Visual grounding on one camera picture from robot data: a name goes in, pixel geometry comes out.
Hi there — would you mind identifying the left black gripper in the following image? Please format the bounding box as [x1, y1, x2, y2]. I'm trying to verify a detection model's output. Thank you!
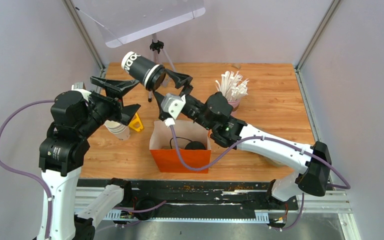
[78, 75, 142, 136]

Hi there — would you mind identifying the cardboard cup carrier tray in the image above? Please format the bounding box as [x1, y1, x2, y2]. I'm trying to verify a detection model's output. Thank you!
[265, 157, 284, 168]

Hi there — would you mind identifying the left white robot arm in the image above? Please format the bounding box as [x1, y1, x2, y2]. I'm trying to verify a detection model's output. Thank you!
[38, 76, 140, 240]

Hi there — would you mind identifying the orange paper bag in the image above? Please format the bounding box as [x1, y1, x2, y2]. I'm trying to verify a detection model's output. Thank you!
[149, 120, 212, 173]

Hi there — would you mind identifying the stack of paper cups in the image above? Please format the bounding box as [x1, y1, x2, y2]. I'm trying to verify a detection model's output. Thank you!
[104, 120, 131, 141]

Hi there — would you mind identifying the yellow triangular plastic stand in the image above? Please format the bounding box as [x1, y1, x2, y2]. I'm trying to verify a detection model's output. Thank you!
[128, 113, 144, 132]

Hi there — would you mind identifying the grey tripod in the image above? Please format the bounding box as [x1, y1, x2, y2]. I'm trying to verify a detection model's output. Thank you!
[147, 33, 180, 103]

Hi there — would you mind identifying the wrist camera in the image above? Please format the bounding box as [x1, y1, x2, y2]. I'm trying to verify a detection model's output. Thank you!
[71, 82, 91, 102]
[160, 93, 186, 121]

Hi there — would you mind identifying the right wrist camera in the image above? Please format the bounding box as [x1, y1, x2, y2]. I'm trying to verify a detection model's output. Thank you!
[160, 93, 186, 121]

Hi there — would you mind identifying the white reflector board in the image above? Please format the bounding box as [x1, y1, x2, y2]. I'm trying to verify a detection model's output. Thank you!
[74, 0, 206, 49]

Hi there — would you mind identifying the black paper coffee cup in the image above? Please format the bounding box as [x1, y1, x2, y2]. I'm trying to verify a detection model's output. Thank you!
[121, 51, 166, 91]

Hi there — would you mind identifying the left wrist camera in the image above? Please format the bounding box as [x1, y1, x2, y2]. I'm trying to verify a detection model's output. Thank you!
[71, 82, 91, 102]

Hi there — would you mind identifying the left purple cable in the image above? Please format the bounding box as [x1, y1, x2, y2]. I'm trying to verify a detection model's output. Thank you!
[0, 99, 168, 240]

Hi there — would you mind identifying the purple cable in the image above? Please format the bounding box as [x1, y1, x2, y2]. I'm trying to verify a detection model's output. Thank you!
[165, 119, 352, 232]
[0, 99, 168, 240]

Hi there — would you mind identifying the pink straw holder cup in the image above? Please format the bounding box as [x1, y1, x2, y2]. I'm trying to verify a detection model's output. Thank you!
[228, 99, 241, 113]

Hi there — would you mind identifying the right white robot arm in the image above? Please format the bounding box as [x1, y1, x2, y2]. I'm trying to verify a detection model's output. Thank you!
[146, 65, 332, 209]

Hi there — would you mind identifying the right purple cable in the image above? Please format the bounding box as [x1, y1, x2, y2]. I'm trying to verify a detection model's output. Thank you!
[165, 119, 352, 232]

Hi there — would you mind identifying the bundle of wrapped straws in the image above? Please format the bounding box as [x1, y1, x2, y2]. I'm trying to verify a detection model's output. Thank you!
[215, 71, 249, 102]

